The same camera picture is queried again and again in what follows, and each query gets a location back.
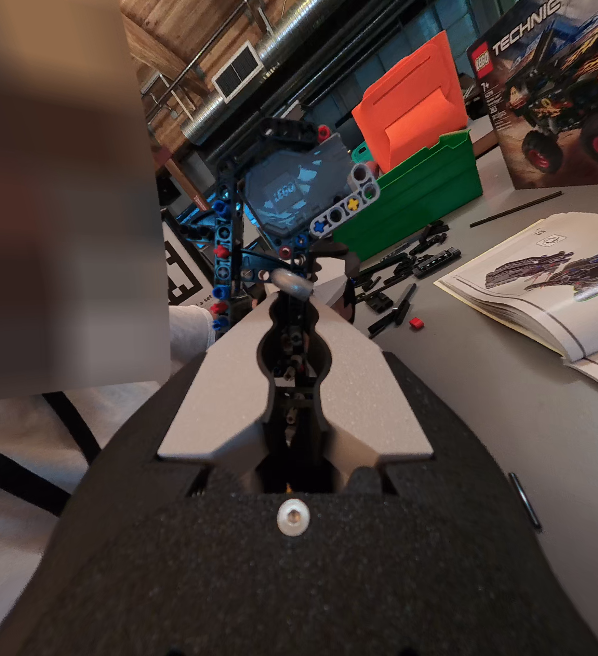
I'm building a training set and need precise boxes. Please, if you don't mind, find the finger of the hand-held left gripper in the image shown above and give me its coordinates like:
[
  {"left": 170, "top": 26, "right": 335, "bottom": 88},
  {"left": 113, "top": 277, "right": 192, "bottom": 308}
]
[{"left": 309, "top": 241, "right": 359, "bottom": 323}]

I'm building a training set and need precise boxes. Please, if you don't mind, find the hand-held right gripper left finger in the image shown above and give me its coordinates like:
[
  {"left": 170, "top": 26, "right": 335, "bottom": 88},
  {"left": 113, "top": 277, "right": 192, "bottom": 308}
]
[{"left": 158, "top": 293, "right": 285, "bottom": 460}]

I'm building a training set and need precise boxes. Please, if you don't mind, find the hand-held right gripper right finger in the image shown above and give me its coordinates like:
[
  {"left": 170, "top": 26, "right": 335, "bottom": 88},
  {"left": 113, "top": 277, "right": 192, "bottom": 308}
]
[{"left": 305, "top": 295, "right": 435, "bottom": 467}]

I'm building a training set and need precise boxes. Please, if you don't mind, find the lego truck model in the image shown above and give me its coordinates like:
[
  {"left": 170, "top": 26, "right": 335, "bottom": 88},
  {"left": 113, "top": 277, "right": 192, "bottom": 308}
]
[{"left": 211, "top": 117, "right": 382, "bottom": 447}]

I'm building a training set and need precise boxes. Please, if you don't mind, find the group of black lego beams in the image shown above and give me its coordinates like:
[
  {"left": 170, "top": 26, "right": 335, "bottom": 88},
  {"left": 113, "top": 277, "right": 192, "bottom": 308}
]
[{"left": 345, "top": 220, "right": 463, "bottom": 339}]

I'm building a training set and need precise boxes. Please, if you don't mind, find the short black lego pin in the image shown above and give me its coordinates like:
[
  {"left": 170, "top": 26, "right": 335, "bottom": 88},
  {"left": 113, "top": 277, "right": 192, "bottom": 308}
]
[{"left": 507, "top": 471, "right": 543, "bottom": 532}]

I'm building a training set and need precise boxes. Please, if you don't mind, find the long black lego axle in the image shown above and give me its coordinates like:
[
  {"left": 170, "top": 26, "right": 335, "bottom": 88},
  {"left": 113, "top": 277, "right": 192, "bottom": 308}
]
[{"left": 469, "top": 191, "right": 563, "bottom": 228}]

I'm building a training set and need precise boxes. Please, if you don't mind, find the lego instruction booklet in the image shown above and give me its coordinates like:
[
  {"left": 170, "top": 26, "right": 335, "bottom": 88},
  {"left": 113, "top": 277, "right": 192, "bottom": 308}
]
[{"left": 434, "top": 211, "right": 598, "bottom": 401}]

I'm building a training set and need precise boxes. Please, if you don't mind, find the lego set box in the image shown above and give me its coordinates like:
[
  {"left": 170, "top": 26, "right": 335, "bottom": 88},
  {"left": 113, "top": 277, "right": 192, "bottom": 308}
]
[{"left": 465, "top": 0, "right": 598, "bottom": 190}]

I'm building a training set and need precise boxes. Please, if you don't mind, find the green plastic bin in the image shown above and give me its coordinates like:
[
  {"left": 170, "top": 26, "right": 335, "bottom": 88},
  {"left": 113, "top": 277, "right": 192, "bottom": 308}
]
[{"left": 332, "top": 128, "right": 484, "bottom": 262}]

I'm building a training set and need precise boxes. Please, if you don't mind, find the white sheet with black marker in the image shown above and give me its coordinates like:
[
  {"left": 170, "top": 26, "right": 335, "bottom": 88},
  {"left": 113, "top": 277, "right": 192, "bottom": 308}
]
[{"left": 161, "top": 209, "right": 213, "bottom": 308}]

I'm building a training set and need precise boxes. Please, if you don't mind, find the orange folded box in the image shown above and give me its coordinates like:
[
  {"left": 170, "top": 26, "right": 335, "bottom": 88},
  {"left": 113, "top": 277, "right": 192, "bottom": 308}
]
[{"left": 351, "top": 30, "right": 470, "bottom": 173}]

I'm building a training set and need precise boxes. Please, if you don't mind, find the white vent grille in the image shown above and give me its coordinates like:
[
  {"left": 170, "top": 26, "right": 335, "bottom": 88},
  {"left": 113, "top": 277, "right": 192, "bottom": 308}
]
[{"left": 211, "top": 41, "right": 265, "bottom": 104}]

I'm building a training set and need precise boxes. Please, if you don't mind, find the black lanyard strap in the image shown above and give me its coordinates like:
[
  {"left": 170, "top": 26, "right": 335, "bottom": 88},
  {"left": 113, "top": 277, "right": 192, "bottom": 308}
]
[{"left": 0, "top": 392, "right": 102, "bottom": 516}]

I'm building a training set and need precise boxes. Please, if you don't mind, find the metal ventilation duct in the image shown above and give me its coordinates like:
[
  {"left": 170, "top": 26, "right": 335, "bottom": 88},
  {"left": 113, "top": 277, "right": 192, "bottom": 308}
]
[{"left": 180, "top": 0, "right": 346, "bottom": 145}]

